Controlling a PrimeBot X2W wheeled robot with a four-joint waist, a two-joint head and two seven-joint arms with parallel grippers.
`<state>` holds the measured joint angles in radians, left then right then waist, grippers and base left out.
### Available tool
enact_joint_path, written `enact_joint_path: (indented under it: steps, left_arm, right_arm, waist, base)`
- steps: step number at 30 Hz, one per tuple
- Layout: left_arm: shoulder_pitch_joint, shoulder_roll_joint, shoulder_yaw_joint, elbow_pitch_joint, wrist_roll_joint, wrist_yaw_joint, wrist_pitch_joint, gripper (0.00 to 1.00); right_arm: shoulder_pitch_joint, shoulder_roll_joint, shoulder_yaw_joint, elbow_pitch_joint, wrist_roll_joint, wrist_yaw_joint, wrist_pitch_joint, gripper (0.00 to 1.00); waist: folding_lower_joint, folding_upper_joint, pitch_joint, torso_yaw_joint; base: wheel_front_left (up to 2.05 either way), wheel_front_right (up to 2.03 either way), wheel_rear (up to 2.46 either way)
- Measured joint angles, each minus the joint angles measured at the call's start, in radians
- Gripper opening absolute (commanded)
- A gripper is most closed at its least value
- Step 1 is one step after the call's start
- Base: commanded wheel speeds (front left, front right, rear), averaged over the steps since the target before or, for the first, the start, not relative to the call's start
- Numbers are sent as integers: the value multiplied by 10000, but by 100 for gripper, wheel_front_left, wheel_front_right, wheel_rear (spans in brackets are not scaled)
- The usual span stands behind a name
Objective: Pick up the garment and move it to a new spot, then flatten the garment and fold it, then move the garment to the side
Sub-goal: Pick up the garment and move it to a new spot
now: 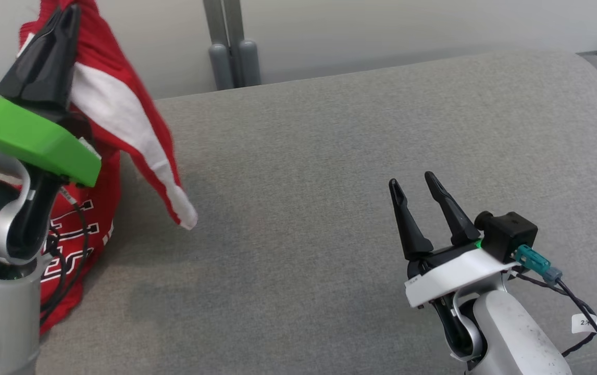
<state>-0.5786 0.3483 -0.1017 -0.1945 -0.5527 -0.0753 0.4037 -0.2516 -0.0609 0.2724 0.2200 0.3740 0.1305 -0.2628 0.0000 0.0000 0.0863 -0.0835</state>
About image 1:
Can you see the red shorts with white trim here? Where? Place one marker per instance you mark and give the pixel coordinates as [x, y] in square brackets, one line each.
[116, 104]

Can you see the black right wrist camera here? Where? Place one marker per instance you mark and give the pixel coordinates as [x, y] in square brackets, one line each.
[509, 234]

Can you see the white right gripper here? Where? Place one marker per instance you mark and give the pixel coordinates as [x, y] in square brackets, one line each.
[455, 276]

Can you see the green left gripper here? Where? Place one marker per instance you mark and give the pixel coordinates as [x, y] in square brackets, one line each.
[27, 138]

